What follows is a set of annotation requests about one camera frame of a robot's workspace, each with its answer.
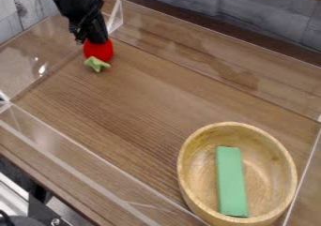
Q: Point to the red felt fruit green leaf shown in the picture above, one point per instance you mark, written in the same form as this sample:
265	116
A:
98	54

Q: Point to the clear acrylic tray enclosure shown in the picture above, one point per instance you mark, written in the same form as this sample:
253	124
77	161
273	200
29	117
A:
97	135

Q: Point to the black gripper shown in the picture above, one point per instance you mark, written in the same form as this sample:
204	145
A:
86	21

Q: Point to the wooden oval bowl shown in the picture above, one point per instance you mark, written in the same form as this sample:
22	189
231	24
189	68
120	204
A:
269	170

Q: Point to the green rectangular block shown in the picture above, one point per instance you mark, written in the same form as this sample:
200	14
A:
231	182

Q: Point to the black clamp with cable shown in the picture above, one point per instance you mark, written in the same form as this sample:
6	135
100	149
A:
26	211

